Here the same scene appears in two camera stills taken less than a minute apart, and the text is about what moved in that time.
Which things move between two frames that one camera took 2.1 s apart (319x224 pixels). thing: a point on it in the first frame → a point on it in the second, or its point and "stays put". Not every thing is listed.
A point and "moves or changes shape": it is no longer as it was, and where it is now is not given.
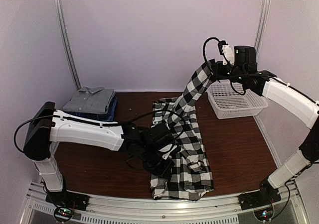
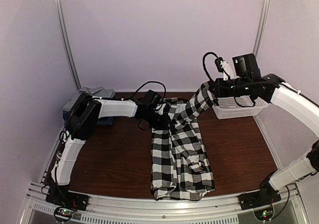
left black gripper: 162,171 → 164,124
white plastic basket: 227,103 stays put
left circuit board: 63,214 stays put
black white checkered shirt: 191,176 moves or changes shape
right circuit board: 264,214 stays put
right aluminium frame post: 265,3 stays put
